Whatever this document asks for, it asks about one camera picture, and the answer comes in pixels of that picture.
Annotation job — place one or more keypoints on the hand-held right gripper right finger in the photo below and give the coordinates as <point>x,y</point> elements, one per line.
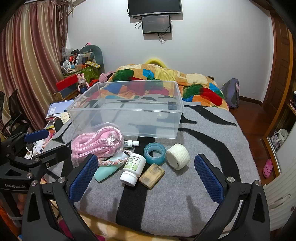
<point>208,177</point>

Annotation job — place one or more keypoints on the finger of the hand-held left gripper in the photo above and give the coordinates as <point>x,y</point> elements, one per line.
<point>37,135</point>
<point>54,153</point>

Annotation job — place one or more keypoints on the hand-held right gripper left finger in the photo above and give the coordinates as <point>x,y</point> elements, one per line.
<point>84,176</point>

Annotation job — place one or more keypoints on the mint green tube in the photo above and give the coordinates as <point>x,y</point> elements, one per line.
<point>107,170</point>

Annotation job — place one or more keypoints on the white gauze bandage roll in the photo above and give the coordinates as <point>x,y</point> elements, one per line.
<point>178,157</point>

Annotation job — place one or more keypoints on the white pill bottle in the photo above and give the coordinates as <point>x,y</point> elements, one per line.
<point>133,168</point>

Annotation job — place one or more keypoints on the small white ointment tube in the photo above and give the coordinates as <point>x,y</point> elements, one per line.
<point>130,144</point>

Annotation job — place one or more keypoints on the brown soap bar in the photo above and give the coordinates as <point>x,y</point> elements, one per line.
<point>151,176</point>

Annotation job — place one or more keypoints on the teal tape roll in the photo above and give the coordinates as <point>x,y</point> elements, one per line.
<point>154,153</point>

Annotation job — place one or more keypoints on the clear plastic storage box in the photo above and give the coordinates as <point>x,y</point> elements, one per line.
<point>129,109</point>

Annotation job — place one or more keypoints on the black office chair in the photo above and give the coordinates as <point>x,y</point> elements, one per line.
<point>12,115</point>

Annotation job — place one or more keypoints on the blue notebook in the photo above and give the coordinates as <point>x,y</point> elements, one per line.
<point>56,110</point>

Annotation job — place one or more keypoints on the grey black striped blanket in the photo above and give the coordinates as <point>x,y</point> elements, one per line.
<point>161,197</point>

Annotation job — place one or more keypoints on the red box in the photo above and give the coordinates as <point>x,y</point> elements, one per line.
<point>67,83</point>

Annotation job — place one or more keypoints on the pink clog shoe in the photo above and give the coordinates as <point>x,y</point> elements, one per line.
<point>267,168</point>

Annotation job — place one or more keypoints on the pink striped curtain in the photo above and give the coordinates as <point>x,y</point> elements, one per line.
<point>27,69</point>

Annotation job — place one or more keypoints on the pink bunny water bottle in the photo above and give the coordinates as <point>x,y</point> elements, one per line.
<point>82,83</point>

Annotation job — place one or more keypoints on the white slatted cabinet door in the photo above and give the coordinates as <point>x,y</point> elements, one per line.
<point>281,194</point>

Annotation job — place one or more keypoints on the white sandals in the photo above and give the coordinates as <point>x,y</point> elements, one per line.
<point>278,139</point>

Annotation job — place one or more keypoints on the green patterned box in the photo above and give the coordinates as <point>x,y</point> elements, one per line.
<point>90,70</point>

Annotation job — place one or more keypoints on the grey backpack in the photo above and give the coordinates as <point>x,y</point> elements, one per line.
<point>231,92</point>

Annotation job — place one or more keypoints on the colourful patchwork quilt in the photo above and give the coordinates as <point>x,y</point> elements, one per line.
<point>194,85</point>

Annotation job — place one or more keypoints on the grey neck pillow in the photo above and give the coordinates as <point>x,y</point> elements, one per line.
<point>96,52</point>

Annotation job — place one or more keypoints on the yellow pillow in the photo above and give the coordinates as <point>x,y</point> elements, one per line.
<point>156,62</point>

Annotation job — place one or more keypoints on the wooden door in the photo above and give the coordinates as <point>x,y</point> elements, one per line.
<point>281,64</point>

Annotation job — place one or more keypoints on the small wall monitor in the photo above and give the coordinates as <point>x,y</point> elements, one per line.
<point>156,23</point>

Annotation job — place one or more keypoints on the wall-mounted television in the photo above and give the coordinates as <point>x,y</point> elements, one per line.
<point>154,7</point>

